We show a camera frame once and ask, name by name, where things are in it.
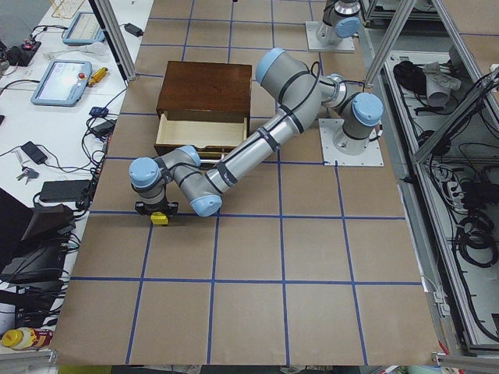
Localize black smartphone on table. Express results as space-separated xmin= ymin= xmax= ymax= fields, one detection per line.
xmin=21 ymin=141 xmax=48 ymax=164

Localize teach pendant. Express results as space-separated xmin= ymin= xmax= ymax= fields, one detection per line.
xmin=62 ymin=12 xmax=105 ymax=45
xmin=30 ymin=59 xmax=92 ymax=107

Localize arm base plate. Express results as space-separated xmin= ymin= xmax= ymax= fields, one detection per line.
xmin=319 ymin=118 xmax=384 ymax=167
xmin=305 ymin=21 xmax=358 ymax=53

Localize bunch of keys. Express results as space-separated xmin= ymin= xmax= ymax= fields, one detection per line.
xmin=16 ymin=166 xmax=39 ymax=185

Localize white drawer handle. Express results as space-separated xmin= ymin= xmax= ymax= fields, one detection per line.
xmin=199 ymin=152 xmax=226 ymax=162

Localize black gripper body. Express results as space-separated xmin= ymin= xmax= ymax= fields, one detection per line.
xmin=135 ymin=199 xmax=179 ymax=217

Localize black flat power bank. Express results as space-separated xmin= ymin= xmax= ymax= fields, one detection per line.
xmin=39 ymin=179 xmax=90 ymax=203

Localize aluminium frame post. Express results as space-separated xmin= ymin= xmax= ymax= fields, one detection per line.
xmin=88 ymin=0 xmax=136 ymax=82

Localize small blue black clip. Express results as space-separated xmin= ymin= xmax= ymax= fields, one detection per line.
xmin=89 ymin=107 xmax=109 ymax=118

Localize light wood drawer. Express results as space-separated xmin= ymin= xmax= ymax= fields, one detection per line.
xmin=154 ymin=111 xmax=249 ymax=155

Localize upper teach pendant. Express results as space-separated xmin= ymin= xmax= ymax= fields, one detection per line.
xmin=62 ymin=12 xmax=105 ymax=45

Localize yellow cube block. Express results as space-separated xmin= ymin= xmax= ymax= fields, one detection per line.
xmin=150 ymin=211 xmax=169 ymax=226

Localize dark wooden drawer cabinet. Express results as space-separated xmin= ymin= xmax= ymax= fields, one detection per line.
xmin=156 ymin=61 xmax=252 ymax=118

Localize black power adapter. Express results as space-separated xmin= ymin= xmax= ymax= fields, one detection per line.
xmin=124 ymin=23 xmax=143 ymax=37

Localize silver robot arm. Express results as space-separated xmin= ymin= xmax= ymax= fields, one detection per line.
xmin=316 ymin=0 xmax=360 ymax=44
xmin=129 ymin=48 xmax=384 ymax=224

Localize yellow capped bottle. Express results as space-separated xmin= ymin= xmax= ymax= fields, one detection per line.
xmin=1 ymin=327 xmax=54 ymax=351

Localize lower teach pendant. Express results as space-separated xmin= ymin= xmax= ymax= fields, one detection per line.
xmin=30 ymin=59 xmax=92 ymax=107

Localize gold cylindrical tool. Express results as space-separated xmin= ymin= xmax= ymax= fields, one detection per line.
xmin=87 ymin=67 xmax=108 ymax=87

